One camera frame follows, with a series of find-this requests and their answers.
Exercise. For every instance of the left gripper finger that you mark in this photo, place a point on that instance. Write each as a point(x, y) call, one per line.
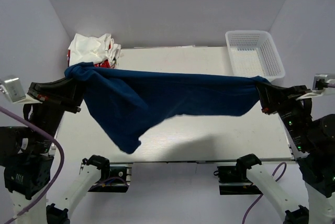
point(70, 103)
point(64, 88)

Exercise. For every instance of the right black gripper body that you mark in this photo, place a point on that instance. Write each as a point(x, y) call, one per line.
point(294, 115)

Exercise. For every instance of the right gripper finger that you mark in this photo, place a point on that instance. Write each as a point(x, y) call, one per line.
point(270, 99)
point(287, 92)

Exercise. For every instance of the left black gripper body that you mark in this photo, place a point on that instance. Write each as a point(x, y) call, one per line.
point(48, 116)

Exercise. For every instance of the blue t shirt with print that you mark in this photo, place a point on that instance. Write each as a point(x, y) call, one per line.
point(128, 103)

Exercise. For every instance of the white and red t shirt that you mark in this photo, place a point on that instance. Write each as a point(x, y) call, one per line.
point(102, 51)

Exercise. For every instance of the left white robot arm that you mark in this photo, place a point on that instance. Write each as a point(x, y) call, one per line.
point(26, 151)

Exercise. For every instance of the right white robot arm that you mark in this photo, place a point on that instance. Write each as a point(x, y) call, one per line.
point(315, 138)

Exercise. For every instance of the white perforated plastic basket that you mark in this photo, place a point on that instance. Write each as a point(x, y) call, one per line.
point(253, 53)

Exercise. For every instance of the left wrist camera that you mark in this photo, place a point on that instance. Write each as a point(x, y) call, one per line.
point(13, 91)

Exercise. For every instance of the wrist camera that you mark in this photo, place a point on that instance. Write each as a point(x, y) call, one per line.
point(13, 91)
point(323, 85)

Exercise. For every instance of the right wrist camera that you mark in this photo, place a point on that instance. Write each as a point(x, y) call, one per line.
point(323, 85)

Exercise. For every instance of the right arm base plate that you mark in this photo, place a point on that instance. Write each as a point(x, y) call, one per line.
point(231, 182)

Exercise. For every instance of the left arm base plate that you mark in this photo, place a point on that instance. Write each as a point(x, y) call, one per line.
point(117, 182)

